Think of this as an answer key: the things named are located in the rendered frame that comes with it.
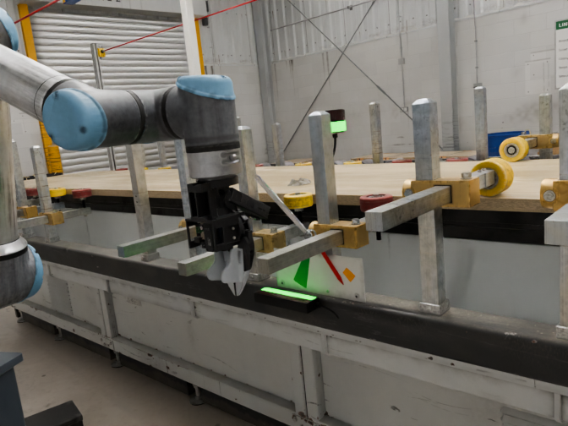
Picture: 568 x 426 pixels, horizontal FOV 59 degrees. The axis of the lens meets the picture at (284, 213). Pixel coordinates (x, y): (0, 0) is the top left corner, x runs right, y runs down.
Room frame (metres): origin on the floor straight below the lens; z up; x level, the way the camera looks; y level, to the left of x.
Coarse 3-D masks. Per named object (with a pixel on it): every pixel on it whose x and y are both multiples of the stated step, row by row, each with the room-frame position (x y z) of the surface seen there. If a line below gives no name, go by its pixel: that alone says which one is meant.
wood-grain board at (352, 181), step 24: (264, 168) 2.40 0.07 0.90; (288, 168) 2.27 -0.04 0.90; (312, 168) 2.15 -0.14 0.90; (336, 168) 2.04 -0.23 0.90; (360, 168) 1.95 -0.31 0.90; (384, 168) 1.86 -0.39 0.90; (408, 168) 1.78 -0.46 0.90; (456, 168) 1.64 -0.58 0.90; (528, 168) 1.47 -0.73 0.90; (552, 168) 1.42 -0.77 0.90; (96, 192) 2.22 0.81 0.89; (120, 192) 2.09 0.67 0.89; (168, 192) 1.86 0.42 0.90; (264, 192) 1.54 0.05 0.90; (288, 192) 1.49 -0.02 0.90; (312, 192) 1.44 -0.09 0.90; (336, 192) 1.39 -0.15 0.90; (360, 192) 1.34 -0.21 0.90; (384, 192) 1.30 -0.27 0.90; (504, 192) 1.12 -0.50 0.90; (528, 192) 1.09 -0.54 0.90
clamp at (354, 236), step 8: (312, 224) 1.15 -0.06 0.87; (320, 224) 1.12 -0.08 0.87; (328, 224) 1.11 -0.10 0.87; (336, 224) 1.10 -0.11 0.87; (344, 224) 1.09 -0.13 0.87; (360, 224) 1.08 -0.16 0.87; (320, 232) 1.12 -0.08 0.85; (344, 232) 1.08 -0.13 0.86; (352, 232) 1.06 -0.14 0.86; (360, 232) 1.07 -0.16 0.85; (368, 232) 1.09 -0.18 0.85; (344, 240) 1.08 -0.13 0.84; (352, 240) 1.06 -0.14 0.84; (360, 240) 1.07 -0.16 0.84; (368, 240) 1.09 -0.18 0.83
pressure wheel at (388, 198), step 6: (360, 198) 1.21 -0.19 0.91; (366, 198) 1.20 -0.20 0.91; (372, 198) 1.19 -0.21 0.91; (378, 198) 1.18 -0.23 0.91; (384, 198) 1.18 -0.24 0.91; (390, 198) 1.19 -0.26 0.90; (360, 204) 1.21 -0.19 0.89; (366, 204) 1.19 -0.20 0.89; (372, 204) 1.18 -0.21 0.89; (378, 204) 1.18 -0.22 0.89; (384, 204) 1.18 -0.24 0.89; (366, 210) 1.19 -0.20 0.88; (378, 234) 1.21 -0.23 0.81
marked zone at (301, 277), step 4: (304, 260) 1.16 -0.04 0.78; (308, 260) 1.15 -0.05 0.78; (300, 264) 1.17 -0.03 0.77; (304, 264) 1.16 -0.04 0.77; (308, 264) 1.15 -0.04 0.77; (300, 268) 1.17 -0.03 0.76; (304, 268) 1.16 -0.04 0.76; (308, 268) 1.15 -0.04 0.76; (300, 272) 1.17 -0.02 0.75; (304, 272) 1.16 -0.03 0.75; (308, 272) 1.15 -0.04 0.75; (296, 276) 1.18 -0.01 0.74; (300, 276) 1.17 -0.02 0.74; (304, 276) 1.16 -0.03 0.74; (296, 280) 1.18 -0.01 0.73; (300, 280) 1.17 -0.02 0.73; (304, 280) 1.16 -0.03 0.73; (300, 284) 1.17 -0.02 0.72; (304, 284) 1.16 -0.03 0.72
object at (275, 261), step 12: (312, 240) 1.01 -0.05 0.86; (324, 240) 1.03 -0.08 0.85; (336, 240) 1.06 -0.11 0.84; (276, 252) 0.95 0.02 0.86; (288, 252) 0.95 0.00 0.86; (300, 252) 0.97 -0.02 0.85; (312, 252) 1.00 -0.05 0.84; (264, 264) 0.91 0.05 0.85; (276, 264) 0.92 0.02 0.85; (288, 264) 0.94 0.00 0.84
